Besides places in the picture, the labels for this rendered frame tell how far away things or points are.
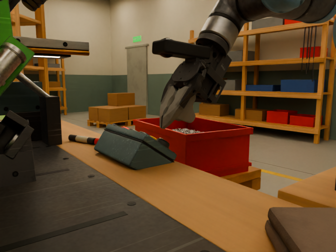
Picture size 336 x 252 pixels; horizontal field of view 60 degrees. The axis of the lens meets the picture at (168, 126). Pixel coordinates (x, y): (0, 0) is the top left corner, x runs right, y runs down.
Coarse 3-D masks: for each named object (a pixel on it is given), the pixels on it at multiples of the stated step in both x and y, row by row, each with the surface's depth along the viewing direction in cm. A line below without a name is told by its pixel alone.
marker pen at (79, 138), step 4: (68, 136) 69; (72, 136) 69; (76, 136) 68; (80, 136) 67; (84, 136) 67; (72, 140) 69; (76, 140) 68; (80, 140) 67; (84, 140) 66; (88, 140) 66; (92, 140) 65; (96, 140) 64
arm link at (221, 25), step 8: (216, 16) 59; (208, 24) 59; (216, 24) 58; (224, 24) 58; (232, 24) 59; (200, 32) 61; (208, 32) 59; (216, 32) 58; (224, 32) 58; (232, 32) 59; (224, 40) 59; (232, 40) 60
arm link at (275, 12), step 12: (240, 0) 57; (252, 0) 54; (264, 0) 52; (276, 0) 51; (288, 0) 50; (300, 0) 52; (240, 12) 58; (252, 12) 56; (264, 12) 55; (276, 12) 53; (288, 12) 56; (300, 12) 57
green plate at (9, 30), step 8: (0, 0) 46; (8, 0) 47; (0, 8) 46; (8, 8) 47; (0, 16) 46; (8, 16) 46; (0, 24) 46; (8, 24) 46; (0, 32) 45; (8, 32) 46; (0, 40) 45
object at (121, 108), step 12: (108, 96) 716; (120, 96) 702; (132, 96) 729; (96, 108) 656; (108, 108) 636; (120, 108) 654; (132, 108) 683; (144, 108) 712; (96, 120) 662; (108, 120) 634; (120, 120) 658; (132, 120) 742
